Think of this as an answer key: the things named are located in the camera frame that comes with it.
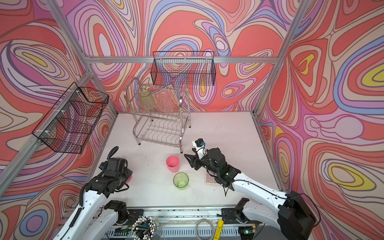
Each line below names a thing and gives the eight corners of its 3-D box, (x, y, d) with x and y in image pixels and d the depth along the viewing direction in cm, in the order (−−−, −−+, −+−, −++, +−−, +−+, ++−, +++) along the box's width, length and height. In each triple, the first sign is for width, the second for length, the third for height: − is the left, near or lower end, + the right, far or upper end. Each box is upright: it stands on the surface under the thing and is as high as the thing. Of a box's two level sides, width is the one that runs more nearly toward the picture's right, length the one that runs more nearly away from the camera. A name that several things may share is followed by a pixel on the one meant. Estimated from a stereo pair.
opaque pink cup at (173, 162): (167, 174, 89) (165, 167, 82) (168, 162, 94) (166, 155, 87) (179, 174, 89) (178, 167, 82) (180, 162, 94) (179, 155, 87)
